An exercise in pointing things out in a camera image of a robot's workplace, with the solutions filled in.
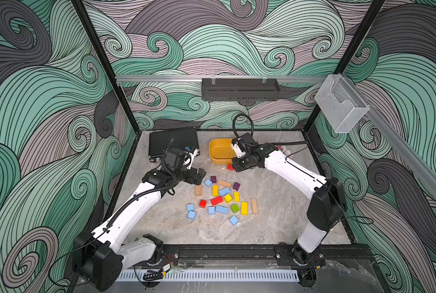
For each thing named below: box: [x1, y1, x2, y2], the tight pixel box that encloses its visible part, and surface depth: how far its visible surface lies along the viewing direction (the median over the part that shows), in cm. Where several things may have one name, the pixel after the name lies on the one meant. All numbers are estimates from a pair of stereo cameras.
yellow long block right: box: [240, 201, 249, 216], surface depth 87 cm
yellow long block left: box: [211, 184, 220, 198], surface depth 94 cm
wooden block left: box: [195, 184, 203, 196], surface depth 92 cm
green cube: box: [230, 203, 240, 214], surface depth 87 cm
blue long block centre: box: [218, 186, 231, 196], surface depth 94 cm
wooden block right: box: [250, 198, 259, 215], surface depth 89 cm
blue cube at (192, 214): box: [187, 210, 197, 220], surface depth 85 cm
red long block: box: [210, 195, 224, 206], surface depth 90 cm
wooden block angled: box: [217, 179, 233, 189], surface depth 97 cm
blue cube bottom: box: [229, 214, 239, 226], surface depth 83 cm
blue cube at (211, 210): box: [208, 206, 216, 215], surface depth 85 cm
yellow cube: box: [224, 193, 233, 204], surface depth 90 cm
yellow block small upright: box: [233, 191, 240, 203], surface depth 91 cm
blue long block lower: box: [214, 204, 229, 215], surface depth 87 cm
